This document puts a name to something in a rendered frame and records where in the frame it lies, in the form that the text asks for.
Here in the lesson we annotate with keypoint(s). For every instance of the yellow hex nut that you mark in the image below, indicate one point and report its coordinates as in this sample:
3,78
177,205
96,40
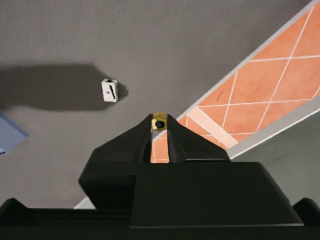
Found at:
159,121

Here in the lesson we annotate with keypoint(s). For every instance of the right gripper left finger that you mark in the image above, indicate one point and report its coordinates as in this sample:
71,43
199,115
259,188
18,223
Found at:
129,145

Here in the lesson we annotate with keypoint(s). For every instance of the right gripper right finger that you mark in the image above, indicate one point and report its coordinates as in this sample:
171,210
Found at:
190,146

